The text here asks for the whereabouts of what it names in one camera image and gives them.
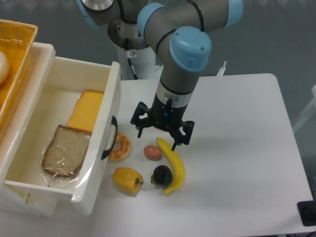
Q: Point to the wrapped brown bread slice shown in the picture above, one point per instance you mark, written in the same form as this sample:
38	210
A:
65	154

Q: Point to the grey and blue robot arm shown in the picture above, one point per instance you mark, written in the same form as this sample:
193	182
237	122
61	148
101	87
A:
142	30

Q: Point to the orange wicker basket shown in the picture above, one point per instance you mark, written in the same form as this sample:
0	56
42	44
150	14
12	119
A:
16	40

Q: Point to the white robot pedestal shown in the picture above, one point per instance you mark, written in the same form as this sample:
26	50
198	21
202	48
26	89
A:
136	58

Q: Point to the black device at edge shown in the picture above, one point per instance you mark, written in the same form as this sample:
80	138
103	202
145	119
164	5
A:
307	211

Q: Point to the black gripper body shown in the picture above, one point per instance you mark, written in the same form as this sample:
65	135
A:
165	116

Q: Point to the white bun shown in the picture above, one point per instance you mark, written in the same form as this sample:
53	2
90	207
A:
4	67

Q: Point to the white plastic drawer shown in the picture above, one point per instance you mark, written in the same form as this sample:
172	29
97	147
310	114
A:
66	81

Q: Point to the yellow banana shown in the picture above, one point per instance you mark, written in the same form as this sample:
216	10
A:
177	165

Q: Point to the yellow bell pepper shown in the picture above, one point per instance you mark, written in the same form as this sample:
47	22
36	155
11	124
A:
128	179

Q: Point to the brown egg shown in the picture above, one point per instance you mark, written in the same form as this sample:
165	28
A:
152	153

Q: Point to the yellow toast slice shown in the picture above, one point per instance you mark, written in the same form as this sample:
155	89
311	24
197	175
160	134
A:
86	111

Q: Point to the white drawer cabinet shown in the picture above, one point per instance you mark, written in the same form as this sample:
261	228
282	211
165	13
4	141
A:
38	64

